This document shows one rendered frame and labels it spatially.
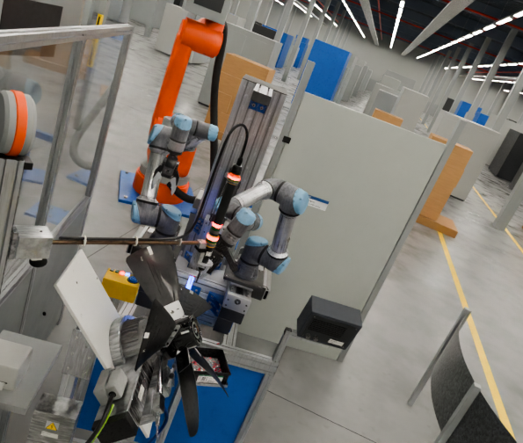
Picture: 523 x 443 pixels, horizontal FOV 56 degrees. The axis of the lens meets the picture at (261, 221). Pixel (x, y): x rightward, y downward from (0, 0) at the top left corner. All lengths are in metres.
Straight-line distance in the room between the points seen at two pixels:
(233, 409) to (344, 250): 1.67
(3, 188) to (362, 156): 2.71
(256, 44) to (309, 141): 8.97
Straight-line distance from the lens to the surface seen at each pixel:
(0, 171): 1.38
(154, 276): 1.87
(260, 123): 2.67
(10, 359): 2.00
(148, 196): 2.66
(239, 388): 2.66
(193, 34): 5.71
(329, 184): 3.66
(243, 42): 12.49
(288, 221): 2.47
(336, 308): 2.41
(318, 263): 3.91
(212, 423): 2.82
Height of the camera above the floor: 2.30
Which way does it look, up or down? 21 degrees down
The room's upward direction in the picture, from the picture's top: 21 degrees clockwise
